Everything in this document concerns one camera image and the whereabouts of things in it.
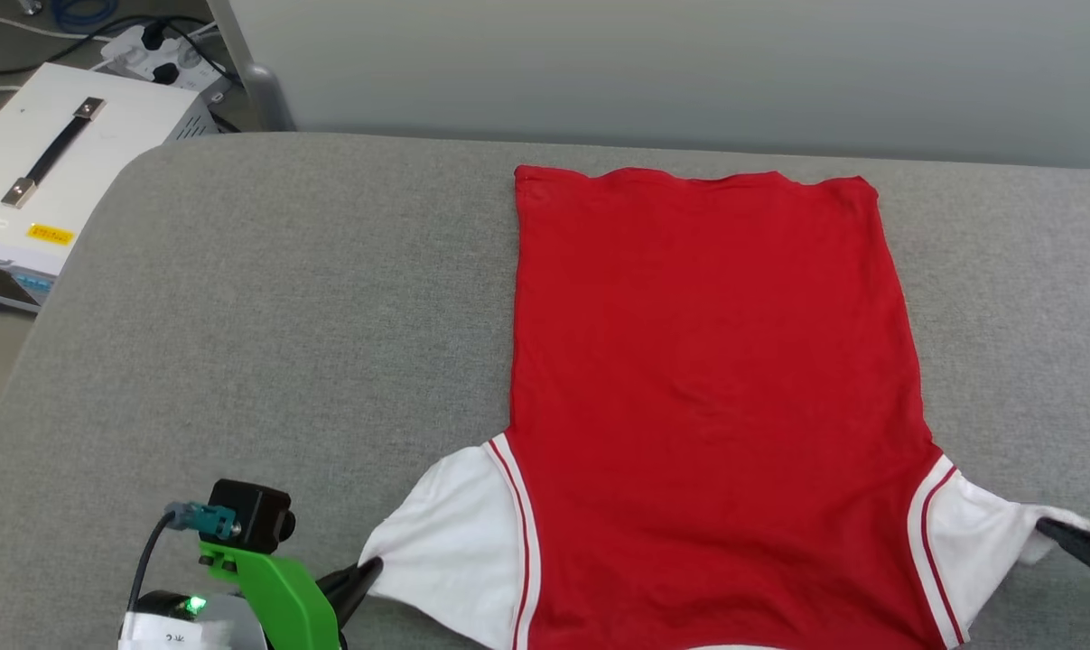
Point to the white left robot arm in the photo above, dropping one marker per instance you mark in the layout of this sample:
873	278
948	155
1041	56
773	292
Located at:
188	625

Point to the white partition panel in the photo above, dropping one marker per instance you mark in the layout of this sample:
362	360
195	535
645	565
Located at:
644	63

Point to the white power strip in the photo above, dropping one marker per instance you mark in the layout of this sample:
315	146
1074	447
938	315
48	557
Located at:
161	56

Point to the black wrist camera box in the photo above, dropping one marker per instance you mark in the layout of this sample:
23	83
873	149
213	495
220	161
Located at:
254	515

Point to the red shirt with white sleeves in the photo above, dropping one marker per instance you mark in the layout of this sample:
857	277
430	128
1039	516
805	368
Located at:
716	406

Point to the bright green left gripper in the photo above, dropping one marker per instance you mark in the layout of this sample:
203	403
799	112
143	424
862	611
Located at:
283	596

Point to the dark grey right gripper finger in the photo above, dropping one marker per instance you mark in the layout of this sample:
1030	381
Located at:
1086	552

